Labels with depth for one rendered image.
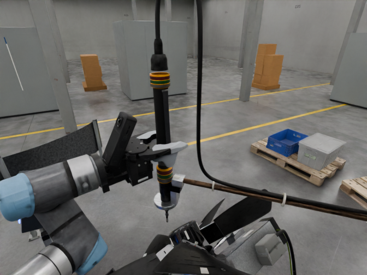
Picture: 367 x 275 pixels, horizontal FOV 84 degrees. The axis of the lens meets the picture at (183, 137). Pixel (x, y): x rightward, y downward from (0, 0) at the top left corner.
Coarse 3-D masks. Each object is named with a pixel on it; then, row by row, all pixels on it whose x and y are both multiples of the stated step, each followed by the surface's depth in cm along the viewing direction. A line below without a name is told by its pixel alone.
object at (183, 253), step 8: (176, 248) 59; (184, 248) 60; (192, 248) 61; (168, 256) 53; (176, 256) 53; (184, 256) 53; (192, 256) 54; (200, 256) 55; (208, 256) 58; (160, 264) 49; (168, 264) 49; (176, 264) 49; (184, 264) 49; (192, 264) 49; (200, 264) 49; (208, 264) 50; (216, 264) 52; (224, 264) 55; (160, 272) 45; (168, 272) 45; (176, 272) 45; (184, 272) 45; (192, 272) 45; (200, 272) 45; (216, 272) 46; (224, 272) 46; (232, 272) 47; (240, 272) 48
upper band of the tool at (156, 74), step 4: (156, 72) 46; (160, 72) 46; (164, 72) 46; (156, 76) 42; (160, 76) 42; (156, 80) 43; (160, 80) 43; (164, 80) 43; (156, 84) 43; (160, 84) 43; (164, 84) 43; (156, 88) 44; (160, 88) 44
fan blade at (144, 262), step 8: (144, 256) 74; (152, 256) 73; (128, 264) 73; (136, 264) 72; (144, 264) 71; (152, 264) 71; (120, 272) 71; (128, 272) 70; (136, 272) 69; (144, 272) 68; (152, 272) 68
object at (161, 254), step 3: (168, 246) 76; (171, 246) 76; (162, 249) 75; (165, 249) 75; (168, 249) 75; (159, 252) 75; (162, 252) 75; (165, 252) 74; (168, 252) 74; (159, 255) 74; (162, 255) 74; (159, 258) 73; (162, 258) 73
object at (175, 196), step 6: (174, 180) 54; (180, 180) 54; (174, 186) 55; (180, 186) 54; (174, 192) 56; (156, 198) 60; (174, 198) 57; (156, 204) 58; (162, 204) 58; (168, 204) 58; (174, 204) 58
